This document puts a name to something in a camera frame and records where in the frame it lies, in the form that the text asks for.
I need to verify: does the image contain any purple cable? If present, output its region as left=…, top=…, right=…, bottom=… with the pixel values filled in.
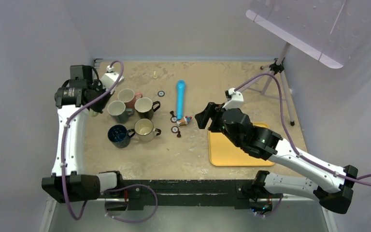
left=233, top=72, right=371, bottom=218
left=60, top=60, right=158, bottom=224

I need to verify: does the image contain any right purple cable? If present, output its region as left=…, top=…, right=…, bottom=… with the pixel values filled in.
left=233, top=72, right=371, bottom=218

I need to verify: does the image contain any grey teal ceramic mug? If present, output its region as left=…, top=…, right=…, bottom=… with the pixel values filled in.
left=107, top=101, right=134, bottom=124

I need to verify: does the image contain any black ceramic mug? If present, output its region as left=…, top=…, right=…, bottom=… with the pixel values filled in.
left=134, top=97, right=161, bottom=120

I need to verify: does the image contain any yellow plastic tray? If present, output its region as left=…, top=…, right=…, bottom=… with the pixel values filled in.
left=208, top=131, right=274, bottom=167

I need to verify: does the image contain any cream white ceramic mug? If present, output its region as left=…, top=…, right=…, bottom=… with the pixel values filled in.
left=134, top=118, right=161, bottom=143

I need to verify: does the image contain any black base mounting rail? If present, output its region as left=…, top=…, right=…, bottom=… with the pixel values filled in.
left=94, top=179, right=285, bottom=212

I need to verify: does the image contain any dark blue ceramic mug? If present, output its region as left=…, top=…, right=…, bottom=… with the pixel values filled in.
left=107, top=125, right=135, bottom=148

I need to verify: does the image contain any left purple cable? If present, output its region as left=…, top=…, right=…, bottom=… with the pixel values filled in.
left=60, top=60, right=158, bottom=224

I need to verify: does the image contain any light green ceramic mug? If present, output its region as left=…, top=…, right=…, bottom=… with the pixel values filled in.
left=89, top=110, right=99, bottom=117

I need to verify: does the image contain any pink ceramic mug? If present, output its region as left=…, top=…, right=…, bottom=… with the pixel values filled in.
left=117, top=88, right=143, bottom=109

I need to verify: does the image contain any blue toy microphone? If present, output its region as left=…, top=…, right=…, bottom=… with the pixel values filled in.
left=176, top=80, right=186, bottom=120

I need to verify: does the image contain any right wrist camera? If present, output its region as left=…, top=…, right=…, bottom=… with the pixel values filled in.
left=223, top=88, right=244, bottom=110

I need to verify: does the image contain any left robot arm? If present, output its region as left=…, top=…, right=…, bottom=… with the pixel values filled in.
left=41, top=65, right=125, bottom=203

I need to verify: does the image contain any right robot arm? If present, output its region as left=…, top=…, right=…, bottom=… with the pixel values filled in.
left=195, top=102, right=358, bottom=214

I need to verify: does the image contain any translucent perforated panel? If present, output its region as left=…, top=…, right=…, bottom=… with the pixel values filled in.
left=245, top=0, right=371, bottom=69

